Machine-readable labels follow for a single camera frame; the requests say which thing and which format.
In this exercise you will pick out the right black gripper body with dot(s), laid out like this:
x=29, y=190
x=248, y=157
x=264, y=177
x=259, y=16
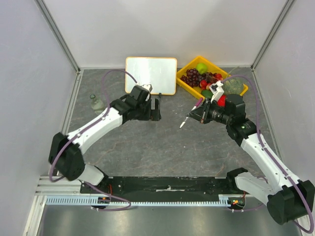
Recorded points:
x=204, y=114

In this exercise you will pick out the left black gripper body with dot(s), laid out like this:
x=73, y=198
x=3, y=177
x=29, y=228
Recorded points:
x=143, y=112

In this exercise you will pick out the orange framed whiteboard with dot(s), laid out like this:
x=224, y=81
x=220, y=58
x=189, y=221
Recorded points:
x=160, y=73

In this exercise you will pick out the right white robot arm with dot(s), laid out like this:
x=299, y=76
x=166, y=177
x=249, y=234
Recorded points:
x=285, y=195

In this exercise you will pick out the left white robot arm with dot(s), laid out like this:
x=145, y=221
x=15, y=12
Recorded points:
x=67, y=150

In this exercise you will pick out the red apple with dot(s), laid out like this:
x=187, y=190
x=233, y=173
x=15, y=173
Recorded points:
x=221, y=101

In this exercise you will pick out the green lime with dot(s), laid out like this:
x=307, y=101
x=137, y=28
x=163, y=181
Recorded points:
x=206, y=93

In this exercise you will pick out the netted green melon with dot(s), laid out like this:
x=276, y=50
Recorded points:
x=233, y=86

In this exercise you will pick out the purple grape bunch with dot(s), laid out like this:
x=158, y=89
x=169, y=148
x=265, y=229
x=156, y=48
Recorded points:
x=191, y=78

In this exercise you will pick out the red cherry pile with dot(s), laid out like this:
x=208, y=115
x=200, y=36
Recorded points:
x=208, y=78

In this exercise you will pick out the clear glass bottle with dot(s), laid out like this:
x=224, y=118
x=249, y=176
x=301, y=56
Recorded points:
x=96, y=104

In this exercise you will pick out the green apple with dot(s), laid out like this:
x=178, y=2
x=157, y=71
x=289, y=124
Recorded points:
x=201, y=68

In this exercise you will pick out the yellow plastic tray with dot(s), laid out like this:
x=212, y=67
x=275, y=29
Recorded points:
x=196, y=91

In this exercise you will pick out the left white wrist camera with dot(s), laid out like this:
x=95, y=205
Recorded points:
x=149, y=88

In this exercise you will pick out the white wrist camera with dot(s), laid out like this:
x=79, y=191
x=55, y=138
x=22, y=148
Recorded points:
x=149, y=88
x=217, y=91

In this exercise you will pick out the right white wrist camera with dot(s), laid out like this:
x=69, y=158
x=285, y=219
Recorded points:
x=217, y=91

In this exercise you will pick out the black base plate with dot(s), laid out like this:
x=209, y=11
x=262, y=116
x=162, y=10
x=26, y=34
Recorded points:
x=168, y=189

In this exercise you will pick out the light blue cable duct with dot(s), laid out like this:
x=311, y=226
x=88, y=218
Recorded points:
x=104, y=201

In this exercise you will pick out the left aluminium frame post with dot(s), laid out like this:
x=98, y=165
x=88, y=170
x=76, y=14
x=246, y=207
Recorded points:
x=57, y=33

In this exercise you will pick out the aluminium frame post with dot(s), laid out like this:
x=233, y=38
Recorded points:
x=272, y=33
x=57, y=33

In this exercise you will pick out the right aluminium frame post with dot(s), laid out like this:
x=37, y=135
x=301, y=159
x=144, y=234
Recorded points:
x=272, y=33

